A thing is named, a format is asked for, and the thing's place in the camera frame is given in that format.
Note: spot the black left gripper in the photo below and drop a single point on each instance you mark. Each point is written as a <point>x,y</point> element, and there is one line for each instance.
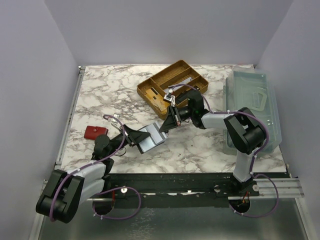
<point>128,135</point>

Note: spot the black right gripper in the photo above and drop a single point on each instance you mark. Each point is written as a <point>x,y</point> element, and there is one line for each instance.
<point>175,115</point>

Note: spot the black leather card holder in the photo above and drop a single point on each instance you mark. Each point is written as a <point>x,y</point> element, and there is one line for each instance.
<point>155,139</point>

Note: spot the grey credit card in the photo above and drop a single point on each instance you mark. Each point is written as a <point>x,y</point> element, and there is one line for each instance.
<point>173,87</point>

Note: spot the red leather card holder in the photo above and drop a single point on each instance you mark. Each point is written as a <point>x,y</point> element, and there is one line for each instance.
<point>92,132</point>

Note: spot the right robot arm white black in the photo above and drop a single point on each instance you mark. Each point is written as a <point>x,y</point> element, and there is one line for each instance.
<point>248,134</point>

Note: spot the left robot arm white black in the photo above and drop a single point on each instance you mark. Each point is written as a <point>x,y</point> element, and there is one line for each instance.
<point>66,190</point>

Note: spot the yellow cards in tray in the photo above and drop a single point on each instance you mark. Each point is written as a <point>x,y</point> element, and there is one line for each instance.
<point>157,100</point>

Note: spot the black cards in tray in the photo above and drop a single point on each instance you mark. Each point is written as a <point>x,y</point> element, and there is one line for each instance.
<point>185,95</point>

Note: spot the grey cards in tray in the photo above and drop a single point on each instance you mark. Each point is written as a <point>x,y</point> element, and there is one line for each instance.
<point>181,84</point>

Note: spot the brown woven organizer tray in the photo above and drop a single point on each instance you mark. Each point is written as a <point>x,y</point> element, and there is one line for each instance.
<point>178,79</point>

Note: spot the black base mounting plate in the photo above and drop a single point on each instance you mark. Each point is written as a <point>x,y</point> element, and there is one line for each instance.
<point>128,198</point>

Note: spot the clear plastic storage box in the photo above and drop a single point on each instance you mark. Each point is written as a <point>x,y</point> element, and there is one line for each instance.
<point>252,88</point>

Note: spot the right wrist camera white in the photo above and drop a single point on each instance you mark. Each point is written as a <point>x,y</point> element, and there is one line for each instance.
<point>170,98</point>

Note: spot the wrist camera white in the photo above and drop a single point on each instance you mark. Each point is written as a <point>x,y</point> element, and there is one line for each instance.
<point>115,121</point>
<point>170,98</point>

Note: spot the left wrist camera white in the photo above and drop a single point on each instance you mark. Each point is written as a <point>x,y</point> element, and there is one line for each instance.
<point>115,121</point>

